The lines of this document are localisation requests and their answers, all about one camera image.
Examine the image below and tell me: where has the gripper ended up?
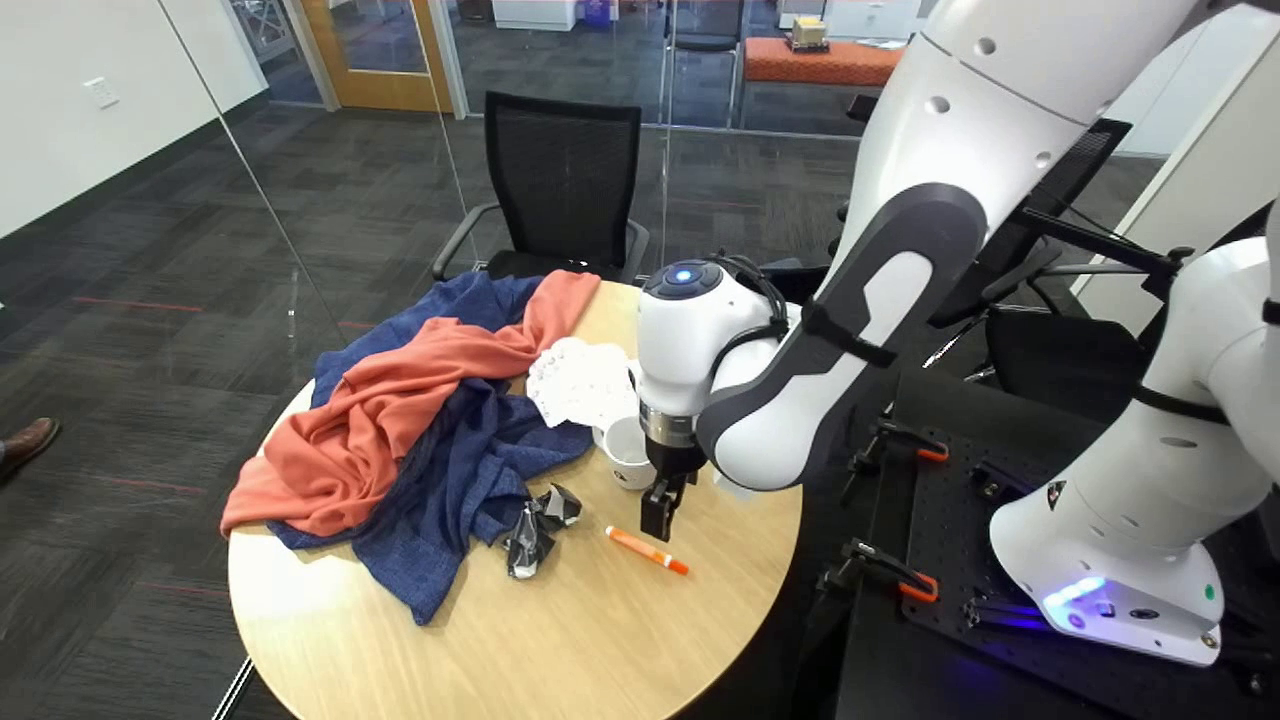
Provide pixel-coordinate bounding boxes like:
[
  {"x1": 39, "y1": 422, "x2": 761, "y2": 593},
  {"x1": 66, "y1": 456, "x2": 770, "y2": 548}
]
[{"x1": 640, "y1": 440, "x2": 710, "y2": 544}]

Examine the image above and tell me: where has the orange marker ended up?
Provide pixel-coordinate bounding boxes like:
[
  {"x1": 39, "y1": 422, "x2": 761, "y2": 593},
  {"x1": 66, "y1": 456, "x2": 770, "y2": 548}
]
[{"x1": 605, "y1": 526, "x2": 691, "y2": 577}]

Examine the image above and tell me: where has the white cup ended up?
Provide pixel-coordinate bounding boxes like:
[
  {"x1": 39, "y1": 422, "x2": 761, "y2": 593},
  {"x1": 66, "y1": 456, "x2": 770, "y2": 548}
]
[{"x1": 593, "y1": 415, "x2": 659, "y2": 491}]

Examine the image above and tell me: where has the crumpled black silver wrapper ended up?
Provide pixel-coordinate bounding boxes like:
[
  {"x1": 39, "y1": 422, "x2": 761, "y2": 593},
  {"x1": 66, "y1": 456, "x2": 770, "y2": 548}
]
[{"x1": 502, "y1": 483, "x2": 584, "y2": 582}]

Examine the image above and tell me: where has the white dotted paper plate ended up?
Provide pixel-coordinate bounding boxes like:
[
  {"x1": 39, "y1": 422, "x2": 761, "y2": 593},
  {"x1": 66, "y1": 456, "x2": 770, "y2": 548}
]
[{"x1": 526, "y1": 337, "x2": 642, "y2": 430}]

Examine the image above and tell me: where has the blue cloth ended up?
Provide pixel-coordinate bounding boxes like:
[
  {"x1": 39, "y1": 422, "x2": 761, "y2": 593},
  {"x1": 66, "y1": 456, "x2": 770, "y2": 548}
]
[{"x1": 266, "y1": 271, "x2": 597, "y2": 627}]

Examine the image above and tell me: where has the black orange clamp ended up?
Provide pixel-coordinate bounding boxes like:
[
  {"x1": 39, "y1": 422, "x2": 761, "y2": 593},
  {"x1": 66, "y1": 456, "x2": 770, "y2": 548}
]
[
  {"x1": 818, "y1": 537, "x2": 942, "y2": 605},
  {"x1": 843, "y1": 404, "x2": 950, "y2": 503}
]

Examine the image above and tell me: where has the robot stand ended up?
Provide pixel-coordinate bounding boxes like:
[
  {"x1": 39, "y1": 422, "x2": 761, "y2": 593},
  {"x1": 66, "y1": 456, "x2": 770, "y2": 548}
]
[{"x1": 798, "y1": 368, "x2": 1280, "y2": 720}]

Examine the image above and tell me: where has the orange cloth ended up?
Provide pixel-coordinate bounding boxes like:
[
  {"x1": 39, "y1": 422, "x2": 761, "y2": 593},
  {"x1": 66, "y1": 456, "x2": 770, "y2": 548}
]
[{"x1": 220, "y1": 269, "x2": 603, "y2": 539}]

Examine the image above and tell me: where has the orange bench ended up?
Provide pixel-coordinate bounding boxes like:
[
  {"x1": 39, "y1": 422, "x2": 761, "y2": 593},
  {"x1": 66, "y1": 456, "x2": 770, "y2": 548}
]
[{"x1": 742, "y1": 36, "x2": 907, "y2": 89}]

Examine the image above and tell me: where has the small box on bench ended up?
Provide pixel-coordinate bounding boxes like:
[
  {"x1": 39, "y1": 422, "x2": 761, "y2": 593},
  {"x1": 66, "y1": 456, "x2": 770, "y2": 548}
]
[{"x1": 786, "y1": 14, "x2": 833, "y2": 54}]

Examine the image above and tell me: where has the wooden door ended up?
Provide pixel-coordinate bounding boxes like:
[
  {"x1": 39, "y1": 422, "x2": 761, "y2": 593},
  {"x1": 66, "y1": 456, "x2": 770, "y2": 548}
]
[{"x1": 298, "y1": 0, "x2": 455, "y2": 114}]

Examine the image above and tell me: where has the white cabinet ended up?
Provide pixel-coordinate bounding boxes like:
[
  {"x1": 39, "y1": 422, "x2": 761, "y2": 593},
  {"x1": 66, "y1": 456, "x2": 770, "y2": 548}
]
[{"x1": 491, "y1": 0, "x2": 578, "y2": 32}]

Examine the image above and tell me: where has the white board panel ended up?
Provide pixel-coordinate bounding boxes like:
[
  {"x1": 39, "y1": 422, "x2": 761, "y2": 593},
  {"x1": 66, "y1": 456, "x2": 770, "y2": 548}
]
[{"x1": 1068, "y1": 4, "x2": 1280, "y2": 337}]

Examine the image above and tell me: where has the person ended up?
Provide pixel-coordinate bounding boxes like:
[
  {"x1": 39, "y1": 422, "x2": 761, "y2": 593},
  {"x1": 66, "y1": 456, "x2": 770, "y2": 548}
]
[{"x1": 0, "y1": 416, "x2": 62, "y2": 482}]

